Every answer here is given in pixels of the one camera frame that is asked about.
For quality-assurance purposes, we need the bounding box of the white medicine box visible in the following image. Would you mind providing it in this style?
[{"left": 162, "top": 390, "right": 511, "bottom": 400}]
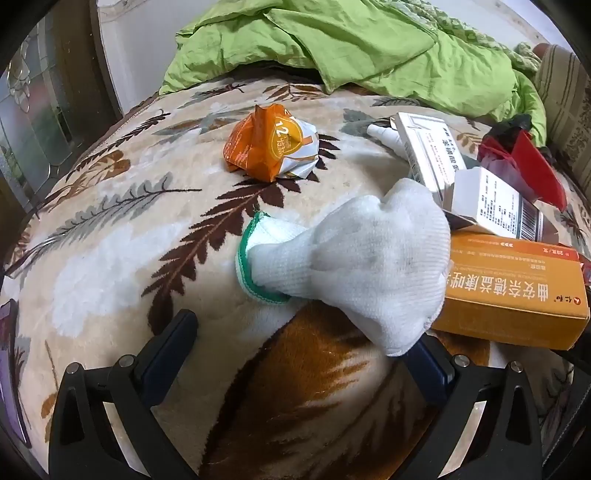
[{"left": 390, "top": 112, "right": 467, "bottom": 195}]

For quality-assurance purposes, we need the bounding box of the red plastic basket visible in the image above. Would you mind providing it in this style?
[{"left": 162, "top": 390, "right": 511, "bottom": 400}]
[{"left": 478, "top": 115, "right": 568, "bottom": 210}]

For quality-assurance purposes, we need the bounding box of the white box with barcode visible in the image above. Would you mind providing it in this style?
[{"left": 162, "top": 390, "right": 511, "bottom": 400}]
[{"left": 441, "top": 166, "right": 546, "bottom": 243}]

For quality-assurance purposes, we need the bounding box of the white spray bottle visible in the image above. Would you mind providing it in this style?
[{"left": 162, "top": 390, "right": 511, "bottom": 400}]
[{"left": 367, "top": 121, "right": 411, "bottom": 160}]

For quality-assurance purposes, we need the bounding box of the white knit work glove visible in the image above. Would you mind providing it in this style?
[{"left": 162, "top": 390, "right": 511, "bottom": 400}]
[{"left": 235, "top": 178, "right": 452, "bottom": 358}]

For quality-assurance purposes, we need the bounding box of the leaf print blanket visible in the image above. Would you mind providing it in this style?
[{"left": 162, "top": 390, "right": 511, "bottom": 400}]
[{"left": 0, "top": 76, "right": 591, "bottom": 480}]

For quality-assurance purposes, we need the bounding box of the green quilt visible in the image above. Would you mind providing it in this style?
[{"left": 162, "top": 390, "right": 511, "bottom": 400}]
[{"left": 157, "top": 0, "right": 548, "bottom": 144}]

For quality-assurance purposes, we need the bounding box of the wooden door with glass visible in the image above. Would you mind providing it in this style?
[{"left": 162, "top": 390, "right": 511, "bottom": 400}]
[{"left": 0, "top": 14, "right": 123, "bottom": 213}]

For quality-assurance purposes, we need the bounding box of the orange medicine box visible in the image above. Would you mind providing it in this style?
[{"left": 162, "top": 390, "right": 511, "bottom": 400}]
[{"left": 429, "top": 233, "right": 591, "bottom": 352}]

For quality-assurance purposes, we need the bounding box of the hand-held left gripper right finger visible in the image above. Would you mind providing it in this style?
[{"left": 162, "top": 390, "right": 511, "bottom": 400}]
[{"left": 404, "top": 335, "right": 543, "bottom": 480}]

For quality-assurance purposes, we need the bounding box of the striped brown cushion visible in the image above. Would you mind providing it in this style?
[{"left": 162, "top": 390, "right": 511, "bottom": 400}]
[{"left": 533, "top": 44, "right": 591, "bottom": 176}]

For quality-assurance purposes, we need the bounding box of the crumpled orange wrapper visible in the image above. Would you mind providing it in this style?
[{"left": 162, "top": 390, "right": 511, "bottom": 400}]
[{"left": 223, "top": 104, "right": 319, "bottom": 183}]

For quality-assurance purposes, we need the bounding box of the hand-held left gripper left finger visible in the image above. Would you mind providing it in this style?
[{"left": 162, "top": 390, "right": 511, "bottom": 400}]
[{"left": 48, "top": 309, "right": 200, "bottom": 480}]

